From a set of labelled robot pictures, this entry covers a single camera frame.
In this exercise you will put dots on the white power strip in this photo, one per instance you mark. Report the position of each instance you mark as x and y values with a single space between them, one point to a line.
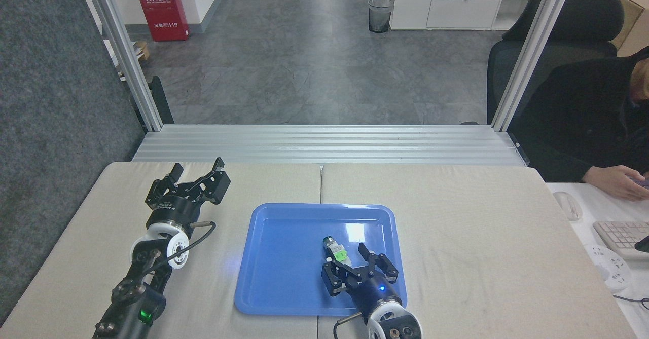
611 268

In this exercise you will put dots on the silver aluminium rail base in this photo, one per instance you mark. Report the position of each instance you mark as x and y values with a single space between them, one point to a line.
329 144

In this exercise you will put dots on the white computer mouse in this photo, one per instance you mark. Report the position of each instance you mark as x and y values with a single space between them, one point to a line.
567 205

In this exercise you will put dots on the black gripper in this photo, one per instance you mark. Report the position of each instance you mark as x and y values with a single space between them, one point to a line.
172 210
375 291

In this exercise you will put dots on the black flat device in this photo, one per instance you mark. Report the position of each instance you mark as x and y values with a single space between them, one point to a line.
643 243

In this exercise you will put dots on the black post bracket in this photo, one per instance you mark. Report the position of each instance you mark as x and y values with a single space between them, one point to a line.
161 101

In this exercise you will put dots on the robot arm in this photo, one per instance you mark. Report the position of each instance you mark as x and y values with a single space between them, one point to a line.
398 324
137 283

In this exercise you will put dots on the white drawer cabinet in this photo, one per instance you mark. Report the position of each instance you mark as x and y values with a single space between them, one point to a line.
456 4

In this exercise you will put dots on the white keyboard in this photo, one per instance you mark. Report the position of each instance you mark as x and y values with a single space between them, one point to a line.
621 237

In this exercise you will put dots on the beige table pad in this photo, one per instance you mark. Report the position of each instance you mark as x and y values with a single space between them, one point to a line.
76 258
481 258

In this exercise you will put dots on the red fire extinguisher box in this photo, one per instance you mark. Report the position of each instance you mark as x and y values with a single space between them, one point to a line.
162 9

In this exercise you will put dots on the person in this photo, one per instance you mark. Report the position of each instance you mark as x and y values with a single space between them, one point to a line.
578 121

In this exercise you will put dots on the dark mesh waste bin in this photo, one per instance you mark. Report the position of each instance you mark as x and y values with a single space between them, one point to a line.
380 17

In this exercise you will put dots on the small wooden box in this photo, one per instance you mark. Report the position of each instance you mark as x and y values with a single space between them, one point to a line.
142 51

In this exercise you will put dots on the blue plastic tray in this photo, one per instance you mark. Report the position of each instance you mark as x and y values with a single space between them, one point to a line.
284 260

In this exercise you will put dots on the person's hand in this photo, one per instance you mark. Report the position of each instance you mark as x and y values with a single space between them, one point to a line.
613 182

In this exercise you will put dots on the silver aluminium post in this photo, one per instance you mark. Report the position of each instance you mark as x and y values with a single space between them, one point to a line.
532 55
124 55

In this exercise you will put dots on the brown cardboard box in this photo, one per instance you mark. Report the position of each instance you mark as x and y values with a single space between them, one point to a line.
634 9

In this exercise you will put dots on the black office chair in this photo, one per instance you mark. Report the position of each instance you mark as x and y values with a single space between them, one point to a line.
568 20

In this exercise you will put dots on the switch part with green clip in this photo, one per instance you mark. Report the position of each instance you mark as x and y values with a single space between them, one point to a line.
334 250

